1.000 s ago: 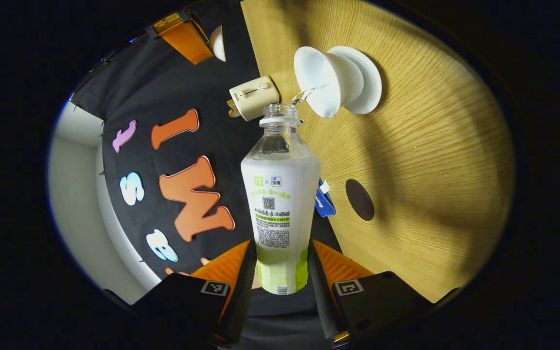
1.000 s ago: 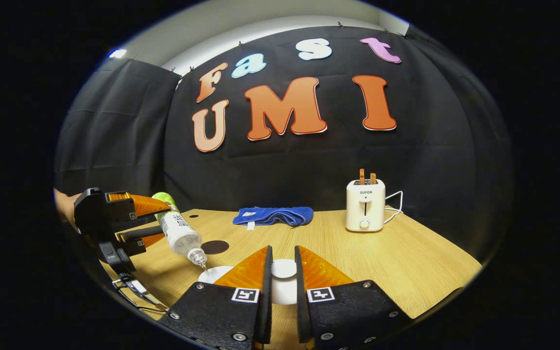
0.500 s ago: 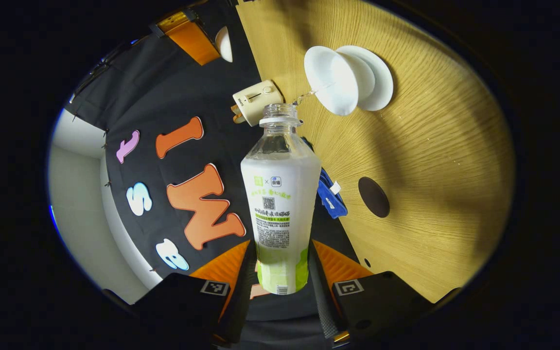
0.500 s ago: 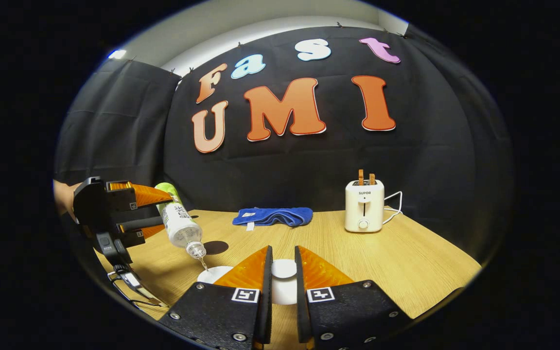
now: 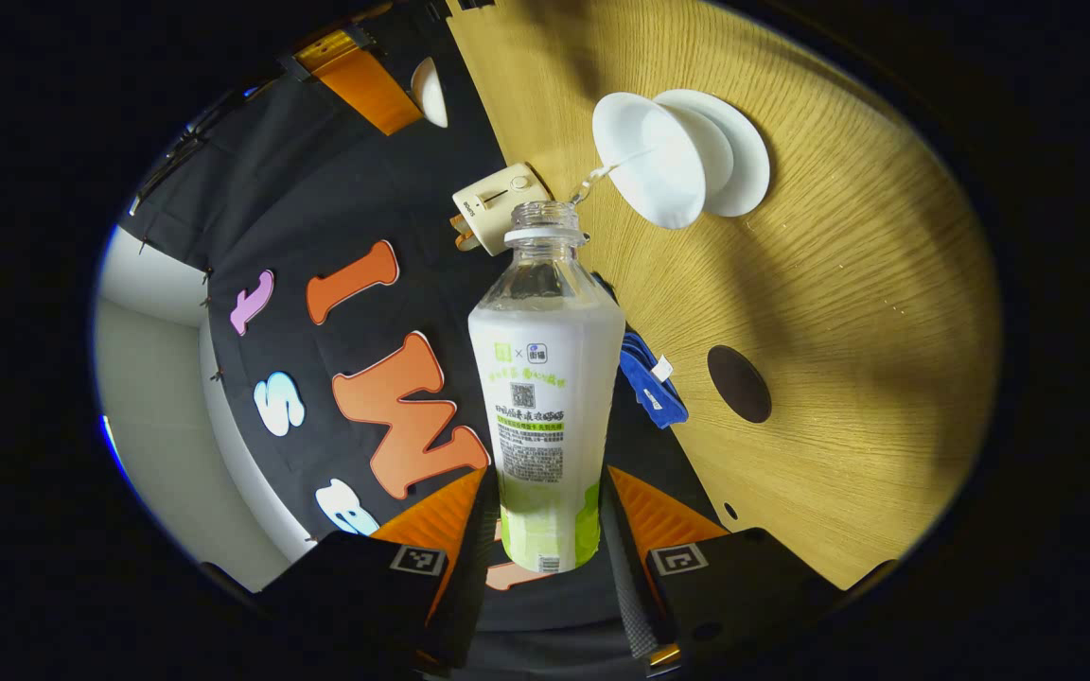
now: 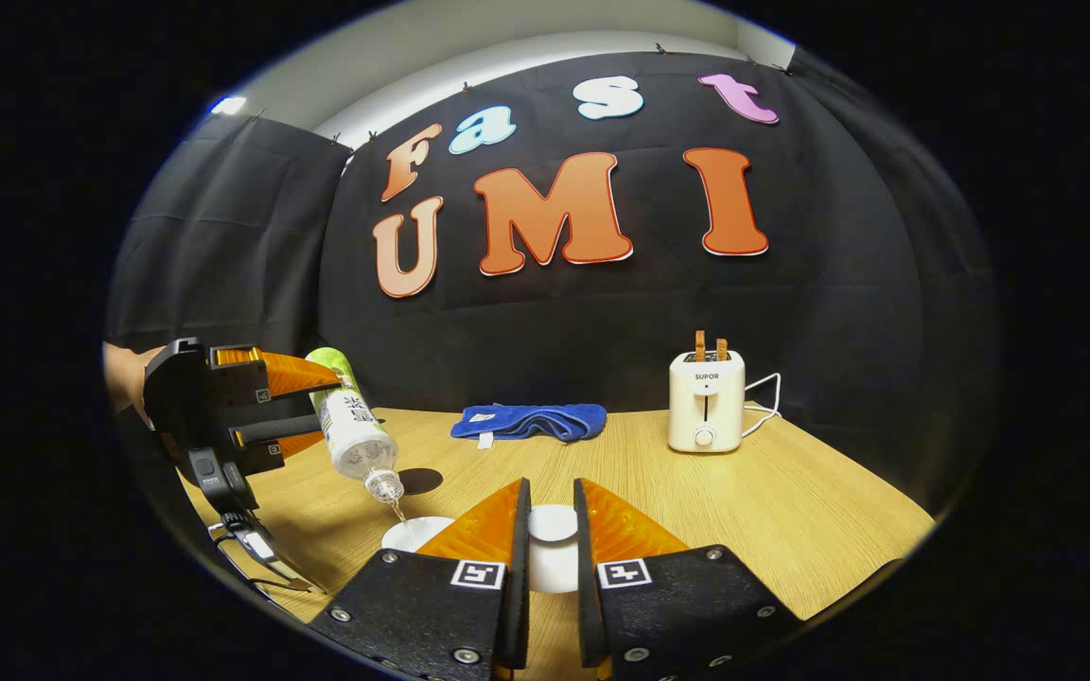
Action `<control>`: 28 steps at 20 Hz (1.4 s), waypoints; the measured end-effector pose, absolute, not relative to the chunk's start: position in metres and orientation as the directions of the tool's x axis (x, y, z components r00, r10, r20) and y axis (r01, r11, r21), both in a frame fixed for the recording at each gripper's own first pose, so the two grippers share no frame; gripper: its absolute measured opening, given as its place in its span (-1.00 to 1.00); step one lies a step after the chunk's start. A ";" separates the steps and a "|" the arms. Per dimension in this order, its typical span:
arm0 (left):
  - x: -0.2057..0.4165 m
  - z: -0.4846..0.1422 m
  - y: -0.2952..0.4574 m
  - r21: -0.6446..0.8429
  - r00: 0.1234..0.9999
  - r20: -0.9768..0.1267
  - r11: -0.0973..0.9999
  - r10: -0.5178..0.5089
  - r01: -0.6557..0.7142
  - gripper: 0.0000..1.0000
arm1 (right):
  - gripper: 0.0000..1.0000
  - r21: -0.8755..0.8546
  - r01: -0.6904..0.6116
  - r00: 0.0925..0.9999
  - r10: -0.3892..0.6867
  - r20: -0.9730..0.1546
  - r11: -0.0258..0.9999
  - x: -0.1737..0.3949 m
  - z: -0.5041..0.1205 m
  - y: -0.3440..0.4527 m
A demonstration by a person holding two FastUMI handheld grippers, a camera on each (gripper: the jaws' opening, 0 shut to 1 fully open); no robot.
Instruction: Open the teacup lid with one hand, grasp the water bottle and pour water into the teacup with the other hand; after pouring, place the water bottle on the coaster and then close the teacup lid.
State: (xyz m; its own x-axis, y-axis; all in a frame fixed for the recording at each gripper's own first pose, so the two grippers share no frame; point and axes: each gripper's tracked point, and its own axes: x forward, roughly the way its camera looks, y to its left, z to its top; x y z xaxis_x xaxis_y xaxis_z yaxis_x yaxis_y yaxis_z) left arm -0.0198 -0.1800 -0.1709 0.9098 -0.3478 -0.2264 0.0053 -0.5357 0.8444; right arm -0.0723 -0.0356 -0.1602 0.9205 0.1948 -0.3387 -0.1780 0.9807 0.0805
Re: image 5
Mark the white saucer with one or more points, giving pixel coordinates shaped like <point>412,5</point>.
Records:
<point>744,161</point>

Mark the clear water bottle white label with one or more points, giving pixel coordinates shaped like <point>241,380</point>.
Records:
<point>545,397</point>

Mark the toasted bread slice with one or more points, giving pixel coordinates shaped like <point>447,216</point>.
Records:
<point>458,225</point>
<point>466,242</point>

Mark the white teacup lid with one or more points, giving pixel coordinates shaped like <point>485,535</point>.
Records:
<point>431,95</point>

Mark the white toaster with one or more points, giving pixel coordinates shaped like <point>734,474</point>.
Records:
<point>498,200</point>

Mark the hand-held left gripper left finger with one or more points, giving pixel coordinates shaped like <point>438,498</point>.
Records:
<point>474,605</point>

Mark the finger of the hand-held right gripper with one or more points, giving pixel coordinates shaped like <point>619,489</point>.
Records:
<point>365,85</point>

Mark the dark round coaster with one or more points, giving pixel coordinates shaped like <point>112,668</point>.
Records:
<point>739,383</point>

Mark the blue towel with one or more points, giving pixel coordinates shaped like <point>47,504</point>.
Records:
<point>644,383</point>

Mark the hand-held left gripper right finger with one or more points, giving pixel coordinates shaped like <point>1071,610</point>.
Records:
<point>630,605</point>

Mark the white teacup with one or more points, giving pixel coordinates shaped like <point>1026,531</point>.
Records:
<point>659,161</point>

